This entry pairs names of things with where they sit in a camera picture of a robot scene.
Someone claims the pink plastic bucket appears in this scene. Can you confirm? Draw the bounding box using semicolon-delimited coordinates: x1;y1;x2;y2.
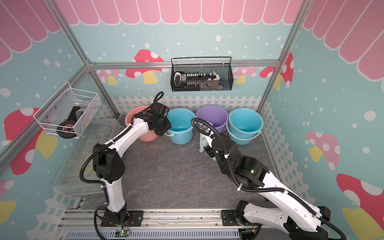
125;106;158;142

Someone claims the blue bucket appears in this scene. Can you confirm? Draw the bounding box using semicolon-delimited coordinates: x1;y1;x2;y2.
165;108;196;145
226;108;264;146

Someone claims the light green cloth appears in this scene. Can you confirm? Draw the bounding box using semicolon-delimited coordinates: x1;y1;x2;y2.
199;133;213;153

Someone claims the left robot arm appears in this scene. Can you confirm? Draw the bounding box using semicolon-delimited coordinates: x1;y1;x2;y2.
93;102;172;226

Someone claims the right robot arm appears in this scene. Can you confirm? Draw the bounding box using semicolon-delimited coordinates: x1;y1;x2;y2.
200;135;331;240

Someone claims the purple bucket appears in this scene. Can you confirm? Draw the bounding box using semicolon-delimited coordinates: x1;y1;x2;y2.
196;105;229;134

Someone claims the clear plastic storage box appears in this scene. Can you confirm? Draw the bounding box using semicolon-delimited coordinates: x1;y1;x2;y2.
54;119;124;196

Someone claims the black tape dispenser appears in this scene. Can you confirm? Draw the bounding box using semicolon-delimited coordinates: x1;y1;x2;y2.
57;106;83;139

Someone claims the black wire mesh basket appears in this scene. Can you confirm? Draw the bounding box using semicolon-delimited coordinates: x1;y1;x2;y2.
170;57;234;92

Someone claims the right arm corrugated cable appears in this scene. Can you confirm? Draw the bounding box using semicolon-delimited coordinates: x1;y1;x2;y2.
191;117;348;240

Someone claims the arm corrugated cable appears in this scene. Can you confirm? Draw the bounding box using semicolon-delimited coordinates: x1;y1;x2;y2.
191;117;348;240
79;91;165;240

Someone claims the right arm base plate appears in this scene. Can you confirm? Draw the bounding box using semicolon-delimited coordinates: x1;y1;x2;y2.
220;210;262;229

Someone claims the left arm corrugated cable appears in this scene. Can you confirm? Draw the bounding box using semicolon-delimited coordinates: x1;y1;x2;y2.
79;91;165;240

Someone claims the white wire basket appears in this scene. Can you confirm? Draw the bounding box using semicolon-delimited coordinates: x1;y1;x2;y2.
33;83;102;139

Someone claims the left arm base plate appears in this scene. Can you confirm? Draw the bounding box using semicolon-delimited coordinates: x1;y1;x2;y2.
101;210;144;227

